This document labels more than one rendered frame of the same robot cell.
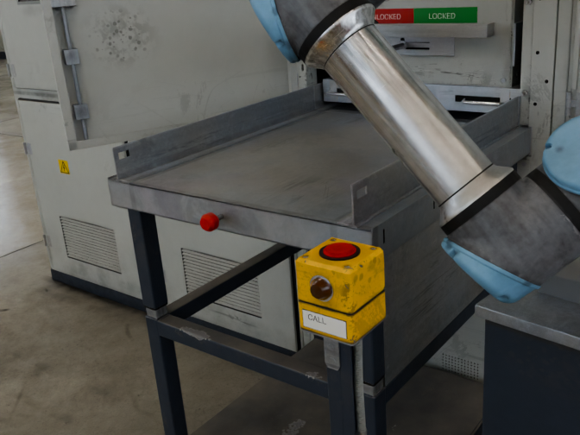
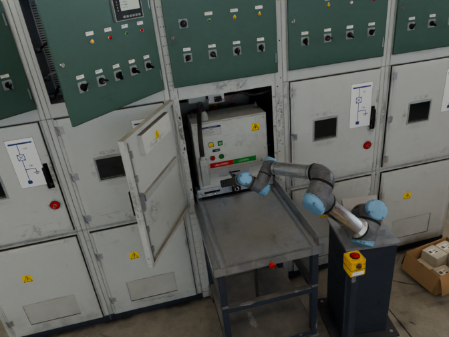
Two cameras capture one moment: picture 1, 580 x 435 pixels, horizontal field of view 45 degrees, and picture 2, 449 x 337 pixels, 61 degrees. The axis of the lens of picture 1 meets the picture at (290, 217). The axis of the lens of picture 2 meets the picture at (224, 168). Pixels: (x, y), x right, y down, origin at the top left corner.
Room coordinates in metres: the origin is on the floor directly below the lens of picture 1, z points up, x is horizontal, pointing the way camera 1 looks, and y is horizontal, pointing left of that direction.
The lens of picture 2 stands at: (0.26, 1.43, 2.19)
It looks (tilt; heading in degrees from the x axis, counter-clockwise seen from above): 27 degrees down; 311
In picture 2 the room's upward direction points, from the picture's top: 6 degrees counter-clockwise
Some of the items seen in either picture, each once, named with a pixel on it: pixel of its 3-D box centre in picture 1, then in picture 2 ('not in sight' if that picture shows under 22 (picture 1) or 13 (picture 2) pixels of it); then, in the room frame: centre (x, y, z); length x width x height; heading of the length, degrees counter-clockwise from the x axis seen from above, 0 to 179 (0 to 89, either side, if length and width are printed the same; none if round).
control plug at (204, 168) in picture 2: not in sight; (204, 171); (1.79, -0.13, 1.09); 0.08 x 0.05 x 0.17; 141
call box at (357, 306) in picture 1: (341, 288); (354, 263); (0.77, -0.06, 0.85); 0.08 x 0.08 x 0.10; 51
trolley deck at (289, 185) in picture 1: (329, 164); (252, 225); (1.42, -0.09, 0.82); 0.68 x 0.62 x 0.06; 141
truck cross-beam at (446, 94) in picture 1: (417, 93); (234, 185); (1.73, -0.34, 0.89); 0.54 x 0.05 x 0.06; 51
